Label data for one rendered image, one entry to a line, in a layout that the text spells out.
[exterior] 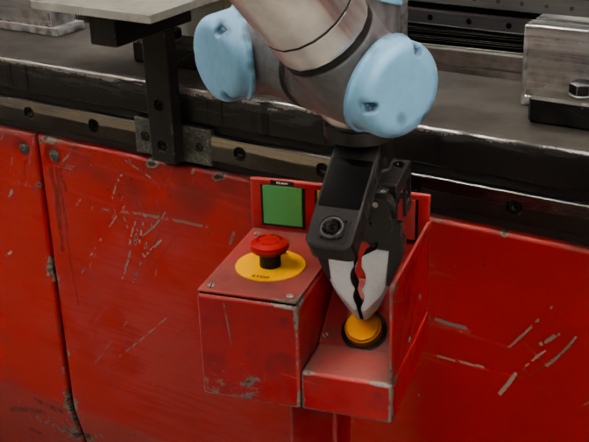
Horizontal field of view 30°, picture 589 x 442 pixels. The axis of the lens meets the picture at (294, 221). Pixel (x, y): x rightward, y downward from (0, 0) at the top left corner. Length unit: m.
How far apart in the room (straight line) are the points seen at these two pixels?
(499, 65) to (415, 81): 2.38
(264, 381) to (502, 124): 0.39
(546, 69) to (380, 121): 0.52
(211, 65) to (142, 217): 0.64
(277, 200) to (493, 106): 0.29
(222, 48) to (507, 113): 0.48
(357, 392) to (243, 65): 0.36
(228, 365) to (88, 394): 0.67
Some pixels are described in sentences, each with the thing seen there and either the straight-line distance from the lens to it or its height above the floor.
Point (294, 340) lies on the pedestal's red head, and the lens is 1.07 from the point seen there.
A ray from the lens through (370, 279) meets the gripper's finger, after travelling 1.08.
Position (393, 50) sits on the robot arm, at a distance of 0.79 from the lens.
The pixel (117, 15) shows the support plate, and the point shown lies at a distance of 1.26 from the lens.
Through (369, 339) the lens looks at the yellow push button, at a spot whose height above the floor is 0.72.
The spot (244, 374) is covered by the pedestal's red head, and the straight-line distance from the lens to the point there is 1.11.
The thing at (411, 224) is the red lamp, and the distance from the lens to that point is 1.15.
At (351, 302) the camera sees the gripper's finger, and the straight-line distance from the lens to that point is 1.10.
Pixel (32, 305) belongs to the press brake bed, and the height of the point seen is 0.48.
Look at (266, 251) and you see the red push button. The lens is 1.10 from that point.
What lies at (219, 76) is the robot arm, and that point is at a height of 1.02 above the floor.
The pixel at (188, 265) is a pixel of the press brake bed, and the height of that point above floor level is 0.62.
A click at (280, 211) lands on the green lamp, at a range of 1.19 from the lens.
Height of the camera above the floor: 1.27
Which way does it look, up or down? 24 degrees down
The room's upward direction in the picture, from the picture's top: 2 degrees counter-clockwise
